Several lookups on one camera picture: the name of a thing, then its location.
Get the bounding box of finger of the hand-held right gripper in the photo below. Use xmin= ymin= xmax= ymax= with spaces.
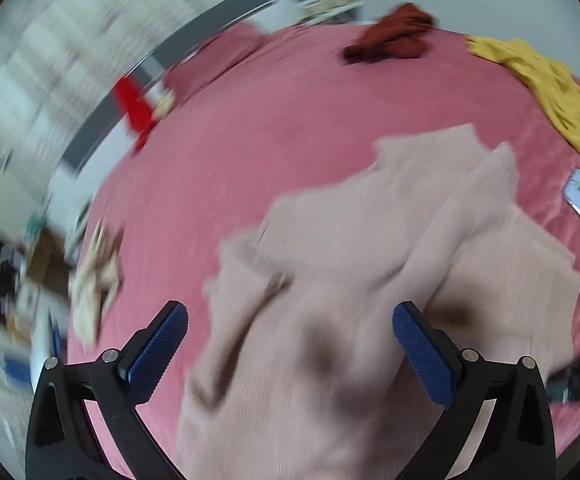
xmin=544 ymin=355 xmax=580 ymax=406

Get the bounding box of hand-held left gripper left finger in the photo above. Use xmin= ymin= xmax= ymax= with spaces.
xmin=26 ymin=300 xmax=191 ymax=480

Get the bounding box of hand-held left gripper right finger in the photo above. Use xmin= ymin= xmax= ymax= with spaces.
xmin=392 ymin=301 xmax=556 ymax=480

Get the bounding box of pale pink knit sweater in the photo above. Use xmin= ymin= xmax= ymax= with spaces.
xmin=175 ymin=122 xmax=580 ymax=480

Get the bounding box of cream garment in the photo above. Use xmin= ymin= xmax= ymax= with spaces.
xmin=67 ymin=217 xmax=126 ymax=346

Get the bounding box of brown cardboard box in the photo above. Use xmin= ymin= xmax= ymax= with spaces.
xmin=25 ymin=230 xmax=71 ymax=291

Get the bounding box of grey and white headboard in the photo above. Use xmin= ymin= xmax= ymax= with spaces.
xmin=60 ymin=0 xmax=275 ymax=178

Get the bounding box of small beige plush toy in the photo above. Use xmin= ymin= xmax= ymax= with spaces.
xmin=152 ymin=92 xmax=175 ymax=121

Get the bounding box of bright red cloth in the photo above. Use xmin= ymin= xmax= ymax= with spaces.
xmin=114 ymin=74 xmax=158 ymax=153

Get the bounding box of pink bed blanket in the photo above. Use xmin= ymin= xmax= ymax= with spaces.
xmin=65 ymin=22 xmax=580 ymax=480

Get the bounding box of pink pillow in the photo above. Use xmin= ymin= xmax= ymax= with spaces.
xmin=162 ymin=22 xmax=271 ymax=106

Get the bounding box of yellow garment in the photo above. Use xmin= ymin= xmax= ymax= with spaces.
xmin=464 ymin=35 xmax=580 ymax=153

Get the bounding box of rust red garment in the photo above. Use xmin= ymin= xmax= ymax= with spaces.
xmin=342 ymin=2 xmax=438 ymax=66

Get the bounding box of white patterned curtain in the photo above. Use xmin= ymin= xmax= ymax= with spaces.
xmin=0 ymin=0 xmax=201 ymax=136

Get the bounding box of white cluttered nightstand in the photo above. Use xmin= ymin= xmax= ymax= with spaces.
xmin=270 ymin=0 xmax=365 ymax=26

